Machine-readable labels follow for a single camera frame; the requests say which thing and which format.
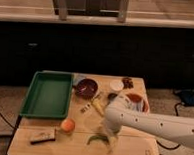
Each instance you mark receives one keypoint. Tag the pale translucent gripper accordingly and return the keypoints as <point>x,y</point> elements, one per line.
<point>111,135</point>

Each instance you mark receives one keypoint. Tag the green plastic tray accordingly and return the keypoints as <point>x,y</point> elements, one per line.
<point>48,96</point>

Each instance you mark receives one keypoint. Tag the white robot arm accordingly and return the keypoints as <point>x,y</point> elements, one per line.
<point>119,112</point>

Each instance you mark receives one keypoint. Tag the small brown toy piece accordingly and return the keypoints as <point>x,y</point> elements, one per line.
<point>85,108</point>

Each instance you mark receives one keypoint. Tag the wooden block sponge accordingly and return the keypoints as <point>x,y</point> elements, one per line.
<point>42,136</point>

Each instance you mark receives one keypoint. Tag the dark red bowl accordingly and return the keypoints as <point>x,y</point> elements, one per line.
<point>86,88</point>

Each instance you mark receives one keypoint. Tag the yellow corn piece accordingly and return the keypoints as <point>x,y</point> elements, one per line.
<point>97,106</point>

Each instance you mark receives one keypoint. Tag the small metal cup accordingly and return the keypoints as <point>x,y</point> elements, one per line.
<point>111,96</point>

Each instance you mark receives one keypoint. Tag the orange peach fruit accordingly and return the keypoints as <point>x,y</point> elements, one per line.
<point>67,125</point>

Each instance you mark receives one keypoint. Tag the light wooden chair frame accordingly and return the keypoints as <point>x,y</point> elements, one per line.
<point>94,8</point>

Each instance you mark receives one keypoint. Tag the black blue device on floor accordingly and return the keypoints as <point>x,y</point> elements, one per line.
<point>186,96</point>

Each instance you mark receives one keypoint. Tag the green chili pepper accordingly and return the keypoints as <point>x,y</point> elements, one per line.
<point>97,137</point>

